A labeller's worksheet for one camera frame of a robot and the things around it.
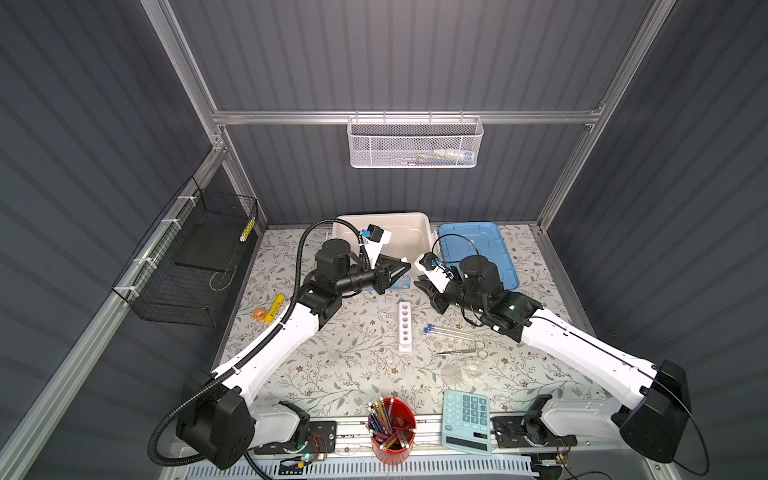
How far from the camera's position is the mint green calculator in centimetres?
71

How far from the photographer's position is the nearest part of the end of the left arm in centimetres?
65

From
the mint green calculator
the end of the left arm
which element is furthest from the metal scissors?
the end of the left arm

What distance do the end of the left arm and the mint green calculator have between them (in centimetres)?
38

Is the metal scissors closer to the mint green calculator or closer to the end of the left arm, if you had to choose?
the mint green calculator
